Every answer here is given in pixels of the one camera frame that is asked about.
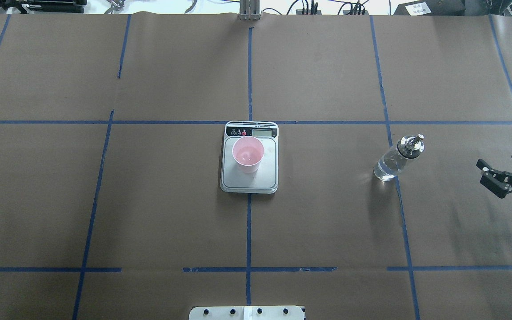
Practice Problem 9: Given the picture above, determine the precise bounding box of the black folded tripod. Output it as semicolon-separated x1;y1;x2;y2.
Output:
0;0;87;14

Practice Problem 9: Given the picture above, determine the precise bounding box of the black box with label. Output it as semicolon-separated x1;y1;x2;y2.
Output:
392;0;465;16

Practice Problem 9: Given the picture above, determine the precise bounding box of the white pillar with base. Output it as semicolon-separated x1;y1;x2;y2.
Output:
188;305;306;320

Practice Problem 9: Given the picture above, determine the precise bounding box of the pink plastic cup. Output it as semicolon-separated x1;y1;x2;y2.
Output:
232;136;265;173

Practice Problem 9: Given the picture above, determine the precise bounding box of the aluminium frame post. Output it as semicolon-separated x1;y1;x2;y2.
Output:
238;0;261;21

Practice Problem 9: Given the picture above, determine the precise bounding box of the digital kitchen scale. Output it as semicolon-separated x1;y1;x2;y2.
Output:
220;121;279;194

